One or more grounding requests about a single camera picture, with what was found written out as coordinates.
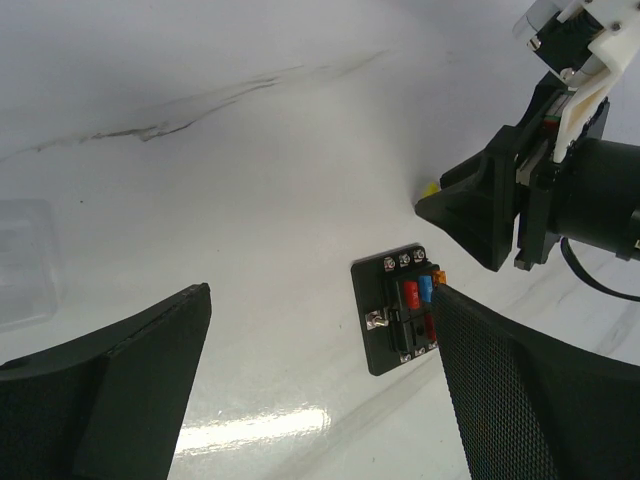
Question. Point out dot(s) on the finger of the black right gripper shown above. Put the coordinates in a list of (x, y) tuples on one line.
[(475, 203)]

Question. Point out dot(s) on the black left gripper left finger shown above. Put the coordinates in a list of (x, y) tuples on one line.
[(109, 404)]

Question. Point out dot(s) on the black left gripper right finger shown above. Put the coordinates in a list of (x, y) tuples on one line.
[(529, 406)]

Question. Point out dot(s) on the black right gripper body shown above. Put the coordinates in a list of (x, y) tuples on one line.
[(591, 197)]

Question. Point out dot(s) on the yellow blade fuse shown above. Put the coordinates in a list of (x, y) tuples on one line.
[(431, 189)]

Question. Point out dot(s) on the orange blade fuse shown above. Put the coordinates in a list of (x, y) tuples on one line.
[(439, 278)]

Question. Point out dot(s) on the blue blade fuse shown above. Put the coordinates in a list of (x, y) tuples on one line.
[(426, 287)]

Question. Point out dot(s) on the red blade fuse front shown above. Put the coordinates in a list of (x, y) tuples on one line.
[(411, 295)]

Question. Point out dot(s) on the red blade fuse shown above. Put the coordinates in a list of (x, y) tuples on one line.
[(411, 295), (430, 328)]

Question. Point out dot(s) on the clear fuse box cover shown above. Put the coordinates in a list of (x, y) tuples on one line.
[(32, 279)]

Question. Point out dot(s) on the black fuse box base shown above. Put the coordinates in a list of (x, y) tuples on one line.
[(392, 334)]

